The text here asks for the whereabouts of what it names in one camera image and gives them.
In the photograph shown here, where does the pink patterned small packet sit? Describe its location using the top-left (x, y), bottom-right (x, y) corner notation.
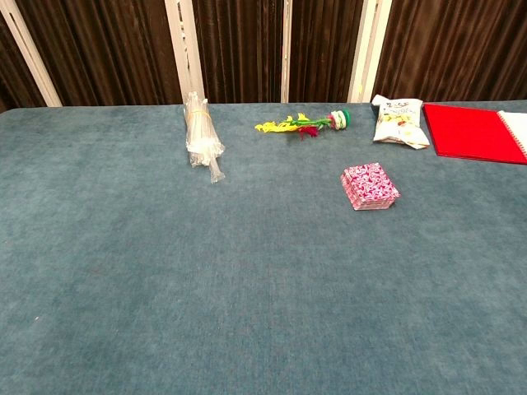
top-left (339, 162), bottom-right (402, 211)

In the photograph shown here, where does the clear plastic straw bundle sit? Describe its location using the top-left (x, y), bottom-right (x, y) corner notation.
top-left (183, 91), bottom-right (226, 185)

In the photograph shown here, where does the teal table cloth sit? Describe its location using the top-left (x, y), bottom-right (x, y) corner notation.
top-left (0, 100), bottom-right (527, 395)

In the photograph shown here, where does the yellow green feather shuttlecock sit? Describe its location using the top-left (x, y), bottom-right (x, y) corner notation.
top-left (254, 108), bottom-right (352, 142)

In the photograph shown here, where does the white snack bag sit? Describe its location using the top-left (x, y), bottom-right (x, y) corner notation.
top-left (371, 94), bottom-right (431, 151)

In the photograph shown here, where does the dark brown curtain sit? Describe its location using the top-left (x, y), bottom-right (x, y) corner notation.
top-left (0, 0), bottom-right (527, 114)

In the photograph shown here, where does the red spiral notebook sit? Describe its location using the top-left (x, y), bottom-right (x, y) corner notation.
top-left (422, 102), bottom-right (527, 165)

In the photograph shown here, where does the white frame post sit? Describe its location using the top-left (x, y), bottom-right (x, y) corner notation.
top-left (347, 0), bottom-right (393, 104)
top-left (0, 0), bottom-right (63, 108)
top-left (164, 0), bottom-right (206, 105)
top-left (281, 0), bottom-right (293, 104)

